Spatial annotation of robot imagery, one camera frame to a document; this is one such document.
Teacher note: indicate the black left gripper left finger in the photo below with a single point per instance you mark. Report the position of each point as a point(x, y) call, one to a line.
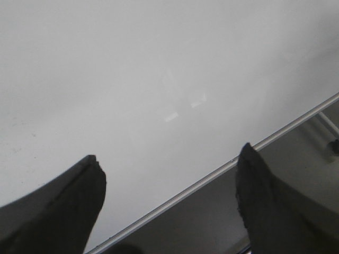
point(59, 216)

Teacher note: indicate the white metal stand leg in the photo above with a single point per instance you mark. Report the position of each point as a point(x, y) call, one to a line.
point(332, 146)

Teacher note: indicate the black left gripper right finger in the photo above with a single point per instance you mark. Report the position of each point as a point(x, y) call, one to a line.
point(277, 217)

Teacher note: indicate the white whiteboard with aluminium frame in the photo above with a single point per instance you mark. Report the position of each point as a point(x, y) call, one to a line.
point(163, 93)

